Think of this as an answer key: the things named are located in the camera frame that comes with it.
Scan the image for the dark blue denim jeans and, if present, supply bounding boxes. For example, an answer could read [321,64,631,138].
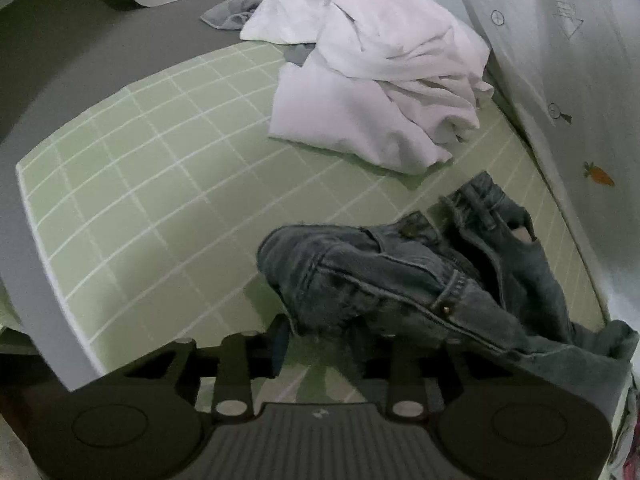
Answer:
[256,170,640,424]

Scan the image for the green checkered bed sheet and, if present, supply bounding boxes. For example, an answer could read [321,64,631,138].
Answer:
[16,42,604,387]

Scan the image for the white crumpled garment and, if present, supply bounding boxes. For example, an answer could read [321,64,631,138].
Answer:
[240,0,492,174]

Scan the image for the grey cloth under white garment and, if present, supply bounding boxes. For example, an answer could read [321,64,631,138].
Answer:
[200,0,314,67]

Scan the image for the white carrot print duvet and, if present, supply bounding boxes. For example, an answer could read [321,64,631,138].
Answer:
[436,0,639,325]

